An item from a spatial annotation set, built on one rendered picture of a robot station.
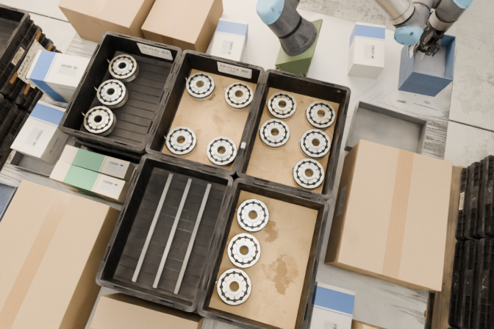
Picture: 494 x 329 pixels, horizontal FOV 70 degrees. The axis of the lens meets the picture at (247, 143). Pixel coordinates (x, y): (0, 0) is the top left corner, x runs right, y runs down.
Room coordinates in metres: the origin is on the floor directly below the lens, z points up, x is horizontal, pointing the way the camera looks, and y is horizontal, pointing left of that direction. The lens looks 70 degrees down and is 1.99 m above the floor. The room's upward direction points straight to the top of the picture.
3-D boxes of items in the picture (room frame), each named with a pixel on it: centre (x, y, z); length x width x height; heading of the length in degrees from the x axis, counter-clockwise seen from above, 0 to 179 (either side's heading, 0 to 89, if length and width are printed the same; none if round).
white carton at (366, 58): (0.86, -0.49, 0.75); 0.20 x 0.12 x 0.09; 171
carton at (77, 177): (0.27, 0.51, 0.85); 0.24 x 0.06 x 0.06; 73
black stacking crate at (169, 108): (0.50, 0.13, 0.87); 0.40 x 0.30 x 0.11; 165
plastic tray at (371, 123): (0.49, -0.53, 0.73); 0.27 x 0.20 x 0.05; 72
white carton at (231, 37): (0.87, 0.07, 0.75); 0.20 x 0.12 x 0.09; 169
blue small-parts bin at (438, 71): (0.78, -0.71, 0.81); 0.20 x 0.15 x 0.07; 166
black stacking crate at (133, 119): (0.58, 0.42, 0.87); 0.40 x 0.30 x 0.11; 165
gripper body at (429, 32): (0.77, -0.64, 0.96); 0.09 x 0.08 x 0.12; 166
